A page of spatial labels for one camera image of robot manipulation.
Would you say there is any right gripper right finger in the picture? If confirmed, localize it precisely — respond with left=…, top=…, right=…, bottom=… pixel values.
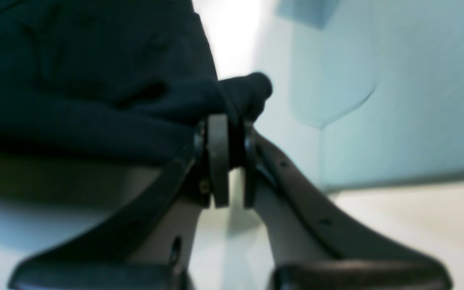
left=243, top=123, right=452, bottom=290

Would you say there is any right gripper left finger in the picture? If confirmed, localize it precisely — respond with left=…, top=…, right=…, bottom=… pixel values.
left=8, top=114, right=230, bottom=290

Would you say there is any black T-shirt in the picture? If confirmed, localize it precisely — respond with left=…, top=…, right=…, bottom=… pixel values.
left=0, top=0, right=273, bottom=164

